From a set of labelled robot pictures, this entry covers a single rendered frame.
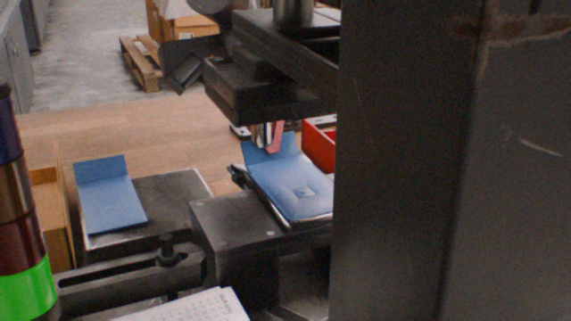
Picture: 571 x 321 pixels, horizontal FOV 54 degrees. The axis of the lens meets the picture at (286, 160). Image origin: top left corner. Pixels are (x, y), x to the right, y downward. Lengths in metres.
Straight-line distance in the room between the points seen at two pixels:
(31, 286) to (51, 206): 0.45
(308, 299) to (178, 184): 0.28
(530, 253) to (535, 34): 0.11
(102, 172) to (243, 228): 0.32
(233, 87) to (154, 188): 0.35
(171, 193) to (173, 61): 0.20
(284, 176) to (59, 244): 0.25
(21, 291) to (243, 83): 0.23
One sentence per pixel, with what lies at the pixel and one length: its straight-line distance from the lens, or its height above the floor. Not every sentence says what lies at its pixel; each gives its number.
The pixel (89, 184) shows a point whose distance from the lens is 0.82.
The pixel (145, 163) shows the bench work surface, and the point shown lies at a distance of 0.91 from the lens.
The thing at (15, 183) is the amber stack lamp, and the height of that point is 1.14.
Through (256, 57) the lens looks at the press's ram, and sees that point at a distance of 0.50.
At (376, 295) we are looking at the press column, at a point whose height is 1.09.
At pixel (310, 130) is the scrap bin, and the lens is 0.88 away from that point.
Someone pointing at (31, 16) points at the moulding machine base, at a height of 0.35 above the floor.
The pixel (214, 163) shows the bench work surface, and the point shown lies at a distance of 0.89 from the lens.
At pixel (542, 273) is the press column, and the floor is 1.12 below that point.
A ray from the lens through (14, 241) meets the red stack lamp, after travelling 0.36.
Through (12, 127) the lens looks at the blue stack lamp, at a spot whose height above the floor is 1.17.
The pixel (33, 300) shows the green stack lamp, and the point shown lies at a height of 1.06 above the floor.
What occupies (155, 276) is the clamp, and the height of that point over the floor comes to 0.97.
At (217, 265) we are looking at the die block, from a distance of 0.54.
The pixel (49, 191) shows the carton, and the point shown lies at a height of 0.90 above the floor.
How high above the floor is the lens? 1.29
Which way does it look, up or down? 26 degrees down
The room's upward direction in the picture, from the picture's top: straight up
